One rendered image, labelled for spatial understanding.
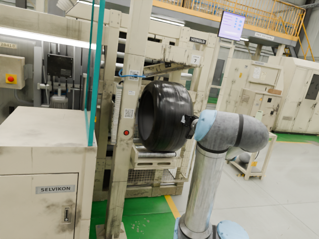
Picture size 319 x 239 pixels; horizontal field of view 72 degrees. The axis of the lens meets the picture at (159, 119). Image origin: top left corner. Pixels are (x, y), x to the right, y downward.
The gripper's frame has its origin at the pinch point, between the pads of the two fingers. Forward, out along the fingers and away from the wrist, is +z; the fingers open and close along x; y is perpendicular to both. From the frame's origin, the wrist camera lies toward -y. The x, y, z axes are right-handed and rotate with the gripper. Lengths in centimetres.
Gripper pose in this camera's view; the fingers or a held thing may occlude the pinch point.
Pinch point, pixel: (182, 122)
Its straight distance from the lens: 160.4
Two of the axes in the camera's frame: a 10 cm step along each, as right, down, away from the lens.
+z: -3.5, -1.9, 9.2
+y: 1.2, -9.8, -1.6
